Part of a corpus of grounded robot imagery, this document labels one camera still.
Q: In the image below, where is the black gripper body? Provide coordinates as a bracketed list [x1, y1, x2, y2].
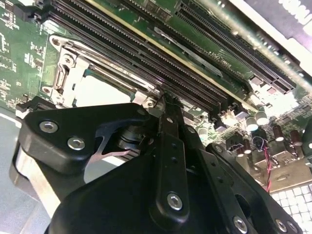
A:
[43, 153, 221, 234]

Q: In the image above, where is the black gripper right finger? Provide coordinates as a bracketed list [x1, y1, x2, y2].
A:
[174, 97, 304, 234]

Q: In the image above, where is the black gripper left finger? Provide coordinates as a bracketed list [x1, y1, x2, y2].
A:
[9, 92, 192, 226]

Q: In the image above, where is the metal socket cover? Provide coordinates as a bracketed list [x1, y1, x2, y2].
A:
[58, 47, 163, 109]

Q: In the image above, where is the silver square CPU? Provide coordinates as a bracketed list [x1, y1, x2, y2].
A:
[74, 69, 137, 108]

